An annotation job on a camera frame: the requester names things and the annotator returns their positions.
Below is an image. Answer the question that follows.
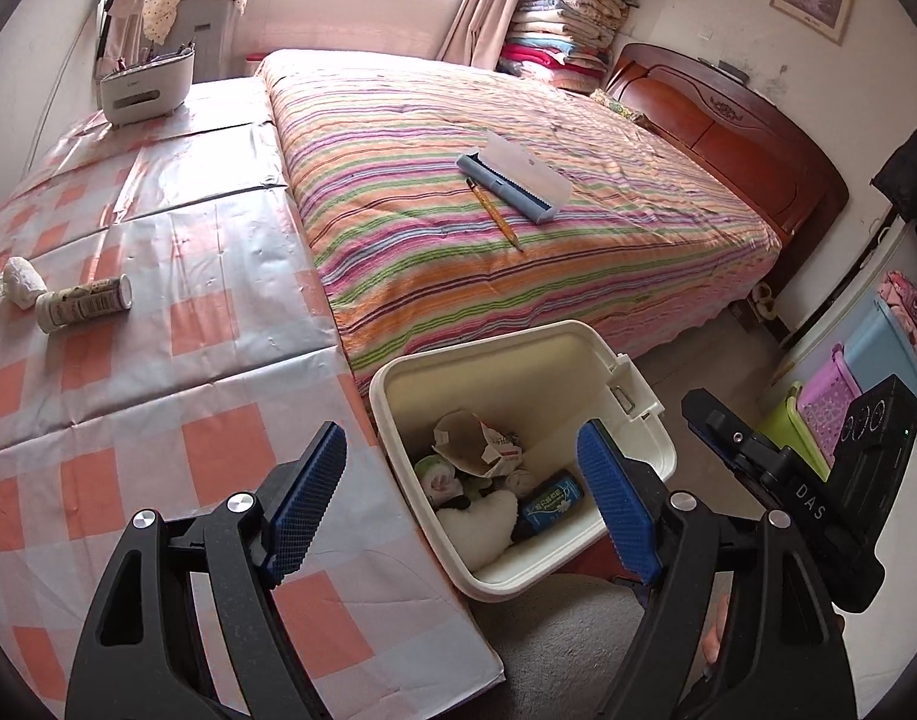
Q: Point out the person's right hand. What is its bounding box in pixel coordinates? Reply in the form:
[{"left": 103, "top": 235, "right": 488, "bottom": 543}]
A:
[{"left": 702, "top": 592, "right": 733, "bottom": 665}]

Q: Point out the stack of folded blankets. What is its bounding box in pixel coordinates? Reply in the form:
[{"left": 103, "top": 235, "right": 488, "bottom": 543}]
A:
[{"left": 499, "top": 0, "right": 632, "bottom": 95}]

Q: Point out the white plush item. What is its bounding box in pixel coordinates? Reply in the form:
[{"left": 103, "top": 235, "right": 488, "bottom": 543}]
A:
[{"left": 436, "top": 491, "right": 520, "bottom": 571}]

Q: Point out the blue pencil case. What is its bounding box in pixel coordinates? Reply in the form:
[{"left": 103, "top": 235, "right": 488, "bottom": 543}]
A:
[{"left": 457, "top": 131, "right": 572, "bottom": 224}]

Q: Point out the striped bedspread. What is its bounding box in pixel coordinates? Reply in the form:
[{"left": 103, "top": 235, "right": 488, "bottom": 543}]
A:
[{"left": 256, "top": 49, "right": 778, "bottom": 395}]

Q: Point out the paper-labelled can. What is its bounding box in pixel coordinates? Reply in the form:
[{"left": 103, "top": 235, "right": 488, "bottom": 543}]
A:
[{"left": 37, "top": 274, "right": 133, "bottom": 335}]

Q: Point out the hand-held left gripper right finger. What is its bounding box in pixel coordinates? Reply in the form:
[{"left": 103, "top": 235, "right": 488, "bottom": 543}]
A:
[{"left": 576, "top": 418, "right": 857, "bottom": 720}]

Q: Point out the crumpled paper carton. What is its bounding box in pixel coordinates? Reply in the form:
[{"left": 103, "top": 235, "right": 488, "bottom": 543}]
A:
[{"left": 432, "top": 409, "right": 523, "bottom": 477}]

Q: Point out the pink curtain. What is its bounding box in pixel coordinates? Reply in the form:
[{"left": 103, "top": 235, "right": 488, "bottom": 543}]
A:
[{"left": 439, "top": 0, "right": 535, "bottom": 68}]

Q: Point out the orange checked tablecloth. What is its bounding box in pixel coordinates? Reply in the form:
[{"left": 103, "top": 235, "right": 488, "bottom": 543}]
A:
[{"left": 0, "top": 75, "right": 505, "bottom": 717}]

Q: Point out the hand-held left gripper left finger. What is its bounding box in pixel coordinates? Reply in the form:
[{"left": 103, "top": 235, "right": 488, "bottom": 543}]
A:
[{"left": 64, "top": 420, "right": 349, "bottom": 720}]

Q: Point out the floral pillow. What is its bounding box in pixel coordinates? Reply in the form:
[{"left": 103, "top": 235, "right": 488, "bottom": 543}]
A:
[{"left": 589, "top": 88, "right": 647, "bottom": 125}]

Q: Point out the wooden headboard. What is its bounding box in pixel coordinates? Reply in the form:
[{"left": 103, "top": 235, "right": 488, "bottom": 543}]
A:
[{"left": 604, "top": 43, "right": 850, "bottom": 316}]

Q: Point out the black jacket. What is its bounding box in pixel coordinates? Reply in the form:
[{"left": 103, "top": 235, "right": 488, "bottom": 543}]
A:
[{"left": 871, "top": 116, "right": 917, "bottom": 263}]

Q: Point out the white ribbed appliance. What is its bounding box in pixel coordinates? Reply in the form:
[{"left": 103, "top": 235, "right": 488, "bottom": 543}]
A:
[{"left": 166, "top": 0, "right": 238, "bottom": 83}]

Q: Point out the crumpled white tissue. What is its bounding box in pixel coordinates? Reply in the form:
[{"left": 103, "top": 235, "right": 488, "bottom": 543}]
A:
[{"left": 0, "top": 256, "right": 43, "bottom": 310}]

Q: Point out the pink plastic basket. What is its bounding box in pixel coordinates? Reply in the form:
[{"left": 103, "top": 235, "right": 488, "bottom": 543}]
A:
[{"left": 796, "top": 345, "right": 865, "bottom": 470}]

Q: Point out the white desktop organizer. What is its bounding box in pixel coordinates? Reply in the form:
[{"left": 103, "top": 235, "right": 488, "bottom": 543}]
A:
[{"left": 98, "top": 41, "right": 197, "bottom": 127}]

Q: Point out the cream plastic bin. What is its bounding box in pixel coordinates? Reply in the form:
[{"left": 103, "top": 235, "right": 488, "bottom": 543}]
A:
[{"left": 368, "top": 319, "right": 679, "bottom": 602}]

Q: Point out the blue plastic box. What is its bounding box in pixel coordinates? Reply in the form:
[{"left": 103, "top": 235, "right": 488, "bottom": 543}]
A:
[{"left": 841, "top": 292, "right": 917, "bottom": 421}]

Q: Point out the yellow pencil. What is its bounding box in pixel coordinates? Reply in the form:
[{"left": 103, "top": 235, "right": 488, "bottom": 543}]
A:
[{"left": 466, "top": 176, "right": 523, "bottom": 252}]

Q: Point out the green and pink packet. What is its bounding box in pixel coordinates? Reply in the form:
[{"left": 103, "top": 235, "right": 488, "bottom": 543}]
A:
[{"left": 415, "top": 454, "right": 467, "bottom": 503}]

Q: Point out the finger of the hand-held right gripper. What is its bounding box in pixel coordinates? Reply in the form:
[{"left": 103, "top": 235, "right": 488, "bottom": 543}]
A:
[{"left": 681, "top": 388, "right": 793, "bottom": 500}]

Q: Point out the white wall cable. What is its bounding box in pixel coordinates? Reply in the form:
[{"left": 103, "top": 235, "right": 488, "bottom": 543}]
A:
[{"left": 23, "top": 15, "right": 103, "bottom": 173}]

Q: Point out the pink printed cloth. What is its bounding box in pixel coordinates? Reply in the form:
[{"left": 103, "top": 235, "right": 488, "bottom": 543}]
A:
[{"left": 879, "top": 271, "right": 917, "bottom": 361}]

